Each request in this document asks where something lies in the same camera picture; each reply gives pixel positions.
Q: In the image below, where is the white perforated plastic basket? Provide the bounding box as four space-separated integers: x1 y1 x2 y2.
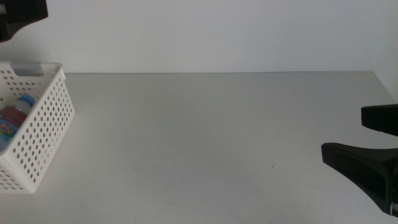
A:
0 60 76 194

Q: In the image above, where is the clear water bottle blue cap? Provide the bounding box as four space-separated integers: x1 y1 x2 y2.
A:
0 94 36 153

